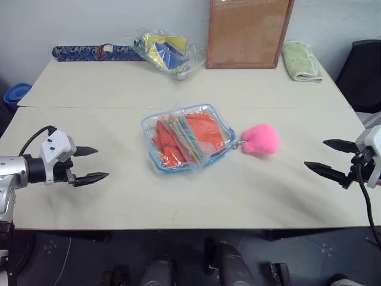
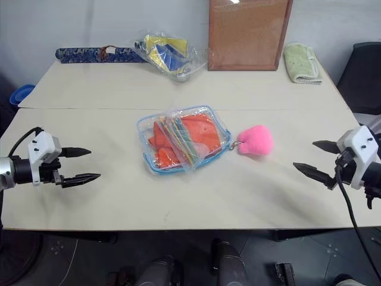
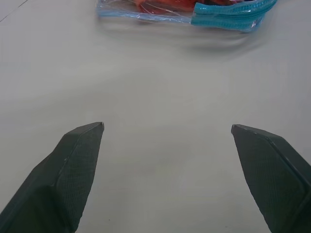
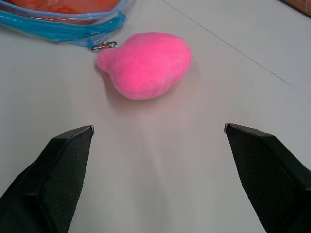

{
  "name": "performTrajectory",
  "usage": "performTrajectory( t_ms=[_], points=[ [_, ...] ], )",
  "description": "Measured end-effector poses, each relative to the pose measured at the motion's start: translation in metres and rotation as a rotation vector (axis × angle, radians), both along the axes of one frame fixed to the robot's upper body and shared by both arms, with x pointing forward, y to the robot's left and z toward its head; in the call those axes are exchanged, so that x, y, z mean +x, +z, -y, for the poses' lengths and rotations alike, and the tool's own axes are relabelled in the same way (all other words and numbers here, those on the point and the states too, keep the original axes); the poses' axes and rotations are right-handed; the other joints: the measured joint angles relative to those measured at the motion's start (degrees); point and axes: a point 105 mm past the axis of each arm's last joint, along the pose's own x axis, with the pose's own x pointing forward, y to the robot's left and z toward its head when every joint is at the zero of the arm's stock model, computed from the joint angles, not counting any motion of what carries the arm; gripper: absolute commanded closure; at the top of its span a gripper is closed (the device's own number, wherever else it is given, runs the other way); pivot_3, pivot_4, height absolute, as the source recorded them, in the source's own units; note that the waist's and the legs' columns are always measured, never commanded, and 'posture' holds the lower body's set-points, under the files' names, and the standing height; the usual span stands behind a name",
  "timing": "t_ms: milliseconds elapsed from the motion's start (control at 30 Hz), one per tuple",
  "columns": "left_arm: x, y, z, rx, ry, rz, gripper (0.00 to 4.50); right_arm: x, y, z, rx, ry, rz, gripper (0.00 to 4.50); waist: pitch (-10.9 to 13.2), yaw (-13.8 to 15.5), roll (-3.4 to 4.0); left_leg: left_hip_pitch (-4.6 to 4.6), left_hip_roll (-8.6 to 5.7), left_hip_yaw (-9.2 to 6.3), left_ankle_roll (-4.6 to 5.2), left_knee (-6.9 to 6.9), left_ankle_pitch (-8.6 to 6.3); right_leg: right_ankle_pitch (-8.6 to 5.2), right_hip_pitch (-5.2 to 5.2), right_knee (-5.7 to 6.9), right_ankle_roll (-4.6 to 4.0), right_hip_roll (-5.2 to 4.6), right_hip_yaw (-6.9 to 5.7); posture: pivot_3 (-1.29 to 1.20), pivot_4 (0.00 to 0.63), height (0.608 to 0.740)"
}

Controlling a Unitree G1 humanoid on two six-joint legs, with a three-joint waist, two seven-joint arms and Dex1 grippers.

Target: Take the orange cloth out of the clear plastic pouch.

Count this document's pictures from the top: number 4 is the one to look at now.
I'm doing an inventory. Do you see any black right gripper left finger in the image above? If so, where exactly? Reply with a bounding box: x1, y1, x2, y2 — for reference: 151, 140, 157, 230
0, 125, 95, 233

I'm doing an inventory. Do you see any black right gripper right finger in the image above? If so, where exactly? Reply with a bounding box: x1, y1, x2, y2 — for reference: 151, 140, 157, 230
224, 123, 311, 233

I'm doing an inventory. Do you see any clear blue-trimmed zipper bag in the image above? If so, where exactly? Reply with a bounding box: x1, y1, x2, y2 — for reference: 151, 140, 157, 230
0, 0, 128, 47

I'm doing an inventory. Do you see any brown cardboard box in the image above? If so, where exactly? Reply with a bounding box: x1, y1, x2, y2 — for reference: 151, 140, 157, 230
281, 0, 311, 15

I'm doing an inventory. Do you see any silver keychain clasp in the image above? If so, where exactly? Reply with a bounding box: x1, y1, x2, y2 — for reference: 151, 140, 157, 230
90, 41, 118, 52

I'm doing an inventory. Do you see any pink plush keychain toy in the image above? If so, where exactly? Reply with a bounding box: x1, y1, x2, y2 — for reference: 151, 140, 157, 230
97, 32, 193, 100

